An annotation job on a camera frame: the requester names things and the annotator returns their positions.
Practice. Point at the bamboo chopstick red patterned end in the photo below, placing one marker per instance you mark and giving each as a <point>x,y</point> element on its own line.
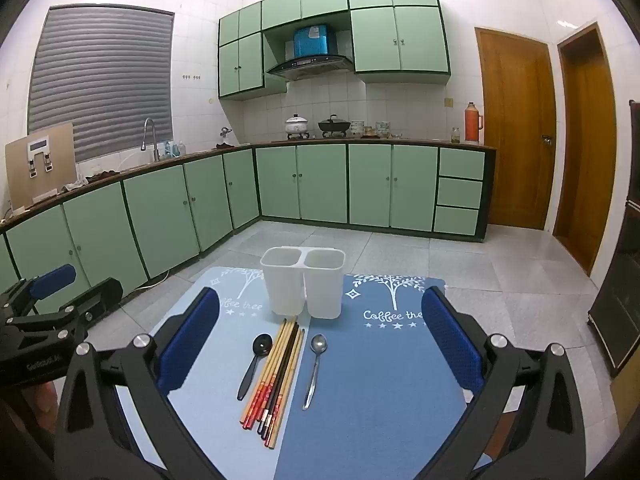
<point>263,370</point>
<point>267,373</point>
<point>270,374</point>

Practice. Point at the green wall cabinets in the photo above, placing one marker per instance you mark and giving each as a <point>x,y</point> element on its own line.
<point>400,40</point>

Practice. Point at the dark cloth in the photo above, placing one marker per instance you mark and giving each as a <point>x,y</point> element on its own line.
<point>95,179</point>

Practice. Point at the grey window blind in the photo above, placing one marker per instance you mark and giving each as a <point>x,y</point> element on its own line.
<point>100,85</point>

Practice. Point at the stack of bowls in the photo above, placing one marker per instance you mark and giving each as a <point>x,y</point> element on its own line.
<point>357,129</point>

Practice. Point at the green base cabinets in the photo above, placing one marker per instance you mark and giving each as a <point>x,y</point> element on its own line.
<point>325,182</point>

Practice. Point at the black chopstick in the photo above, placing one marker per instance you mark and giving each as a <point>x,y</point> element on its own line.
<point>280,380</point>
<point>276,377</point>

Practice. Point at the black cabinet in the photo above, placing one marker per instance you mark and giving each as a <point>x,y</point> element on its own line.
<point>620,310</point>

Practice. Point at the metal spoon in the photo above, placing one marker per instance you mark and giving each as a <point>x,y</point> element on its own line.
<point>319,344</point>

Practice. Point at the light blue tree-print mat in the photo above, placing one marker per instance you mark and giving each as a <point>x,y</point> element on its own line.
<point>222,355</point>

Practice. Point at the blue box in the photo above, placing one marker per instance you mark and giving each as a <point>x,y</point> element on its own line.
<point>311,41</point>

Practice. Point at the wall hook rack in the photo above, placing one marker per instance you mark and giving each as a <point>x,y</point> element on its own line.
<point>191,77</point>

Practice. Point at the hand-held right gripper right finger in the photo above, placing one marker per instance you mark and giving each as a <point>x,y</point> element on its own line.
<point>450,340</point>

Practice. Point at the small kettle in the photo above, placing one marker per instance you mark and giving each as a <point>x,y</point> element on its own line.
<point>225,136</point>

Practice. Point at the plastic bottle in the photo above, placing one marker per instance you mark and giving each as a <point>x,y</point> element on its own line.
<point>180,149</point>
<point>169,150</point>

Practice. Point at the white device on cardboard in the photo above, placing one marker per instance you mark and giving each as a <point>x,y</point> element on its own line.
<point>39,146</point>

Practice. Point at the metal kitchen faucet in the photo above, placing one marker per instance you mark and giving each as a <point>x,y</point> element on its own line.
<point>154,147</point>

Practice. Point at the glass jar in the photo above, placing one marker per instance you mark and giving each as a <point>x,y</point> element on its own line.
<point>455,136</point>

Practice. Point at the black wok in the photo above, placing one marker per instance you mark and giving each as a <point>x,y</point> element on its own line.
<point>332,124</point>

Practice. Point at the person's left hand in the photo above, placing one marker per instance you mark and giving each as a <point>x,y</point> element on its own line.
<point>37,402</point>

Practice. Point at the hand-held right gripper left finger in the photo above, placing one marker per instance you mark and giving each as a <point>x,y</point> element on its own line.
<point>190,340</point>

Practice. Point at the white double utensil holder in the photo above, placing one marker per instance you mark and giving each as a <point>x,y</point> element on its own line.
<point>287,290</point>

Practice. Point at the dark blue tree-print mat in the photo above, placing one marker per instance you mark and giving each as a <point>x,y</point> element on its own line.
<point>370,385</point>

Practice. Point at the ceramic container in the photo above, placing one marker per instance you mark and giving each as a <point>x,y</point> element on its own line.
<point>383,128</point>

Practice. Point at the black plastic spoon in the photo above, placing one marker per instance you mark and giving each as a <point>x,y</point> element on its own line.
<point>262,344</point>

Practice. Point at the black range hood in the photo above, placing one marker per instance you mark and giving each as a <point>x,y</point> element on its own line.
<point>310,66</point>

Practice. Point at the white lidded pot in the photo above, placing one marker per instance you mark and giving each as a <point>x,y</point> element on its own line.
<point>296,126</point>

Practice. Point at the gas stove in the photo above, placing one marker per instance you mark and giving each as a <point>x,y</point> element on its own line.
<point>300,136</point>

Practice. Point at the orange thermos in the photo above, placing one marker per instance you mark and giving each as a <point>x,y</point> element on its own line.
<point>471,125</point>

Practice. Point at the plain wooden door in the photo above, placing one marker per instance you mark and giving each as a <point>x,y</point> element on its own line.
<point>585,160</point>

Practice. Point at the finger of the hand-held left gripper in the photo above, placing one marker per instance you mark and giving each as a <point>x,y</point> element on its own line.
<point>52,281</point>
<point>102,294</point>

